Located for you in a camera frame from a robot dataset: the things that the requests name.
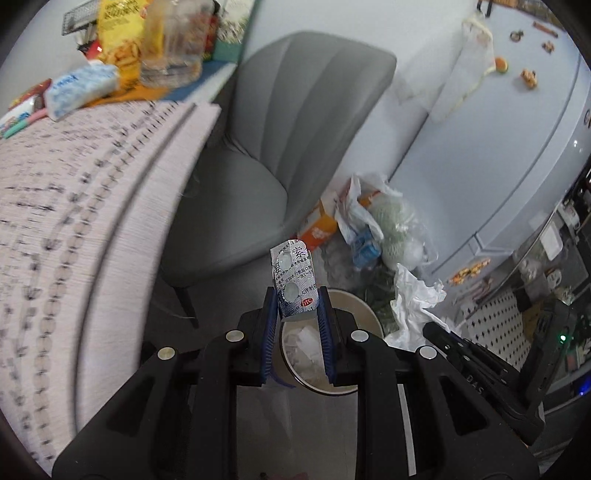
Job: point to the red tin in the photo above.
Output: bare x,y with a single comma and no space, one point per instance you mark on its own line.
27,94

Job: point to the silver blister pack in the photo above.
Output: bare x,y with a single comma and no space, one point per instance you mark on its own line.
293,277

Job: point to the teal cardboard box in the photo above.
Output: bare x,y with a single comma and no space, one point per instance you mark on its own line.
235,27

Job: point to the green netted melon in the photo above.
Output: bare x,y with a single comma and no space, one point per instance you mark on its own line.
392,221

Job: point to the colourful strip fridge magnet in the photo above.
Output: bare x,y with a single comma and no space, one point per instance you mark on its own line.
468,272

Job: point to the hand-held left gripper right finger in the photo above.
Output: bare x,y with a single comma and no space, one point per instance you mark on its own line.
325,341

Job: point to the grey upholstered chair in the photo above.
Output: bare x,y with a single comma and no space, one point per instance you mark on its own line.
286,115

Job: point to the white hanging cloth bag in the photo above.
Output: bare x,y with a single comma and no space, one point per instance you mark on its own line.
466,64

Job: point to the orange carton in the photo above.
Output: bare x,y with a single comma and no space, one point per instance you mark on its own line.
318,226

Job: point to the yellow snack bag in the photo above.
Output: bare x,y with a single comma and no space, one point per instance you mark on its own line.
120,41

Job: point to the burger fridge magnet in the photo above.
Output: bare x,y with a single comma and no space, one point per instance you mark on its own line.
501,64

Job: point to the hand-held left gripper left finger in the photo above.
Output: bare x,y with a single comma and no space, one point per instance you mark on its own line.
270,332

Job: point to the white round trash bin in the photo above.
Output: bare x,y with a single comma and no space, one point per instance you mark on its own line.
360,318

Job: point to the blue white bottle pack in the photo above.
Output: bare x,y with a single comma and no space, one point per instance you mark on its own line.
367,251

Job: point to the small brown fridge magnet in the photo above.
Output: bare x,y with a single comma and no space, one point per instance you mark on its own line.
549,46

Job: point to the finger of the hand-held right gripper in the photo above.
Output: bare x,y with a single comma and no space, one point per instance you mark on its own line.
443,339

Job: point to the yellow bear fridge magnet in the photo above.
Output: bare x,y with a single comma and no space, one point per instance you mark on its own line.
529,78

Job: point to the white refrigerator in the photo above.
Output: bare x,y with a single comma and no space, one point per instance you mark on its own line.
508,161

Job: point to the round dark fridge magnet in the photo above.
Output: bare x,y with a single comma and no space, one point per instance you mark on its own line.
517,35

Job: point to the white dotted mat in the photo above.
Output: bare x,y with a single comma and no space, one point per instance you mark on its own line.
503,323

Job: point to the blue white tissue pack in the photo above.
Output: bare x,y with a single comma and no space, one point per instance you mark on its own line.
78,87

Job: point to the green pink pen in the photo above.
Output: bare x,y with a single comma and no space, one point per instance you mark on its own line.
23,125

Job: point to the clear plastic jar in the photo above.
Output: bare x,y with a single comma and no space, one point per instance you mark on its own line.
173,41

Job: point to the white plastic bag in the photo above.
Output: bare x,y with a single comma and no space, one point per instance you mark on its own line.
358,207

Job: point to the long brown fridge magnet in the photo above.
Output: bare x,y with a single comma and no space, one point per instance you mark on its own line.
545,28

